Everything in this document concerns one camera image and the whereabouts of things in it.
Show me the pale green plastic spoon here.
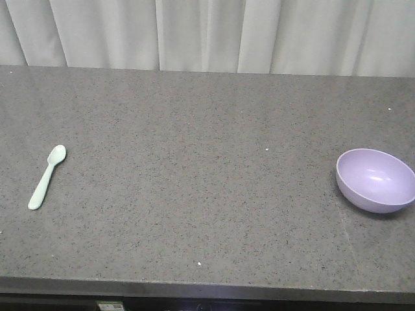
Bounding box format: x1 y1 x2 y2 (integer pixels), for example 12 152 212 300
27 144 67 211

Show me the lilac plastic bowl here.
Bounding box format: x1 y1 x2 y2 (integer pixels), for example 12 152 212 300
335 148 414 214

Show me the white curtain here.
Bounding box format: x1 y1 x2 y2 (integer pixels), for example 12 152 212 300
1 1 414 77

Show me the black disinfection cabinet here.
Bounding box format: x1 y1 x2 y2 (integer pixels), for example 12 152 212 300
124 297 414 311

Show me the black built-in dishwasher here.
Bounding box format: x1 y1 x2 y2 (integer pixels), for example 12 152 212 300
1 294 126 310

